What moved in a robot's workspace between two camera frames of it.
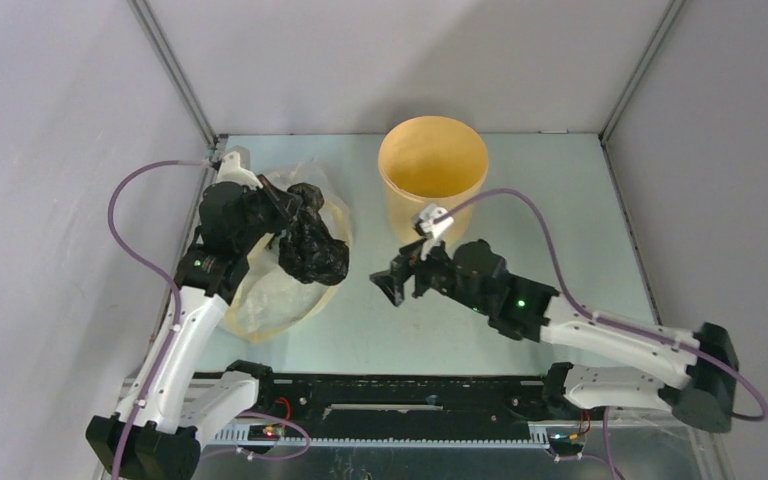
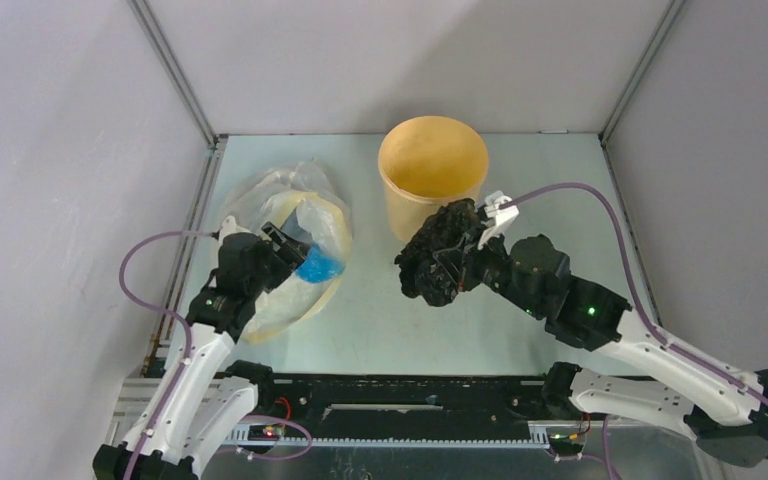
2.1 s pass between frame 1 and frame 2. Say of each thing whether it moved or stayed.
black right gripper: moved
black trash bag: moved
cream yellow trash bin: stayed
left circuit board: stayed
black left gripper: moved
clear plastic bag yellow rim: stayed
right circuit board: stayed
